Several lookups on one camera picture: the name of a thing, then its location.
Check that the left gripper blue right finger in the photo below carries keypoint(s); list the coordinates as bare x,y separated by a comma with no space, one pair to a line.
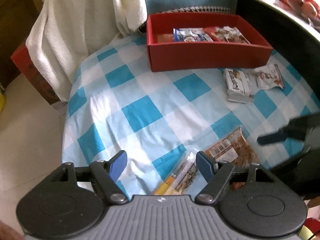
207,166

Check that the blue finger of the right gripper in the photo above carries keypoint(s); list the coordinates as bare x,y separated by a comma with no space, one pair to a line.
271,138

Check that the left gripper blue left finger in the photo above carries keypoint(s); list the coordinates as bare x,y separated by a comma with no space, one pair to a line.
117,164

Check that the clear brown meat snack packet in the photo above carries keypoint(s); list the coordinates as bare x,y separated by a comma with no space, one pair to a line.
233,148

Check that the yellow clear fish snack packet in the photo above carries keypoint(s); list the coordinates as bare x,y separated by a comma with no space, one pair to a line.
181,177

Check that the white Kaprons wafer packet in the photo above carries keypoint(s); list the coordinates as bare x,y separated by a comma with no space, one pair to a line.
240,86

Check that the white duck snack packet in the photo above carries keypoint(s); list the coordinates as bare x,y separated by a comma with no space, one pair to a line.
268,77

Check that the white gluten snack packet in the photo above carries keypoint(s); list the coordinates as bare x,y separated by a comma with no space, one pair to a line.
215,34

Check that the brown silver chips packet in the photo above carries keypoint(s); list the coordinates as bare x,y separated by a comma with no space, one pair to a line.
233,35

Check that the blue small snack packet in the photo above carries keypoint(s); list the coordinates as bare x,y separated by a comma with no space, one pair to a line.
191,35

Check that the blue white checkered tablecloth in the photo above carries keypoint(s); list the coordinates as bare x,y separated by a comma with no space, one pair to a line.
117,103

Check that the dark coffee table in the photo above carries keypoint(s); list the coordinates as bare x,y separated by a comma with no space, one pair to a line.
289,35

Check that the red cardboard box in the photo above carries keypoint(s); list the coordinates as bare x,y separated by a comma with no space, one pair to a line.
199,55

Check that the yellow plastic bag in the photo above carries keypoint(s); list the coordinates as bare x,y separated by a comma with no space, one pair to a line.
2,98

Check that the red gift box on floor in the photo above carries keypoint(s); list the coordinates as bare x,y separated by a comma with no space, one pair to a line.
23,62

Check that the white towel blanket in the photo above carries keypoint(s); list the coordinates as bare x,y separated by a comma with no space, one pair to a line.
68,31

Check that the wooden door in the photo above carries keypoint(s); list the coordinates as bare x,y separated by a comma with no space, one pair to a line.
17,19

